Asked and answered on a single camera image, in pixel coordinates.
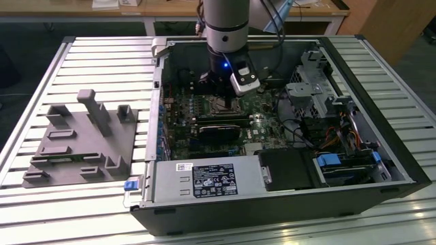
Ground metal socket cover frame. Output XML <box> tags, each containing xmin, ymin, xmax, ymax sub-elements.
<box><xmin>210</xmin><ymin>94</ymin><xmax>245</xmax><ymax>115</ymax></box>

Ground CPU socket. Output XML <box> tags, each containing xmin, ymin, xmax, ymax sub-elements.
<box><xmin>209</xmin><ymin>94</ymin><xmax>246</xmax><ymax>116</ymax></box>

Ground black RAM slot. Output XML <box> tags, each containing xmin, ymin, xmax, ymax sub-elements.
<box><xmin>197</xmin><ymin>121</ymin><xmax>250</xmax><ymax>126</ymax></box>
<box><xmin>196</xmin><ymin>117</ymin><xmax>252</xmax><ymax>121</ymax></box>
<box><xmin>197</xmin><ymin>119</ymin><xmax>252</xmax><ymax>124</ymax></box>
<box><xmin>196</xmin><ymin>115</ymin><xmax>252</xmax><ymax>119</ymax></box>

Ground graphics card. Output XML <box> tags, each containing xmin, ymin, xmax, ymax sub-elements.
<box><xmin>197</xmin><ymin>124</ymin><xmax>241</xmax><ymax>142</ymax></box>

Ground green motherboard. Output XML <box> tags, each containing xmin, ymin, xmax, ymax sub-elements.
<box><xmin>160</xmin><ymin>80</ymin><xmax>290</xmax><ymax>161</ymax></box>

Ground grey metal drive cage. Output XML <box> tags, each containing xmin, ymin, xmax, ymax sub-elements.
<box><xmin>294</xmin><ymin>50</ymin><xmax>345</xmax><ymax>119</ymax></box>

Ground white paper sheets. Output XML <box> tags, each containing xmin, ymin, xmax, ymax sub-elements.
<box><xmin>294</xmin><ymin>0</ymin><xmax>328</xmax><ymax>7</ymax></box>

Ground black desk item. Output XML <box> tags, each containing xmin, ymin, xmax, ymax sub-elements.
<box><xmin>332</xmin><ymin>0</ymin><xmax>352</xmax><ymax>11</ymax></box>

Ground silver power supply unit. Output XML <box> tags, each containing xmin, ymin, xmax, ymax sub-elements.
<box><xmin>149</xmin><ymin>155</ymin><xmax>265</xmax><ymax>205</ymax></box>

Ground blue disk carrier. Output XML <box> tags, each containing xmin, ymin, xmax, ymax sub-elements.
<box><xmin>314</xmin><ymin>152</ymin><xmax>341</xmax><ymax>168</ymax></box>

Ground grey parts rack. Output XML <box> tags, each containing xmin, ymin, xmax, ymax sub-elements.
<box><xmin>20</xmin><ymin>89</ymin><xmax>140</xmax><ymax>189</ymax></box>

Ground wooden desk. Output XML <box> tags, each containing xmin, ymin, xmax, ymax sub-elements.
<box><xmin>0</xmin><ymin>0</ymin><xmax>352</xmax><ymax>36</ymax></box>

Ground wooden cabinet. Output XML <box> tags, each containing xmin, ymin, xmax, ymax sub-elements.
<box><xmin>360</xmin><ymin>0</ymin><xmax>436</xmax><ymax>66</ymax></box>

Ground green RAM stick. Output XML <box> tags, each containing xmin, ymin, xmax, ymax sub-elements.
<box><xmin>45</xmin><ymin>156</ymin><xmax>84</xmax><ymax>162</ymax></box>

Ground black PC case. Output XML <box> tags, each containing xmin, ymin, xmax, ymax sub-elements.
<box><xmin>129</xmin><ymin>35</ymin><xmax>432</xmax><ymax>237</ymax></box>

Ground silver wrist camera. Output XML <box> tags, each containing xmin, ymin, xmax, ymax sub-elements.
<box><xmin>228</xmin><ymin>59</ymin><xmax>261</xmax><ymax>97</ymax></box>

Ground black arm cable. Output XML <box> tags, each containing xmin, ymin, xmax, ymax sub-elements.
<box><xmin>260</xmin><ymin>0</ymin><xmax>286</xmax><ymax>77</ymax></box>

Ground orange power wires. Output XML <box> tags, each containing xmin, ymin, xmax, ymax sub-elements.
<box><xmin>320</xmin><ymin>126</ymin><xmax>361</xmax><ymax>151</ymax></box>

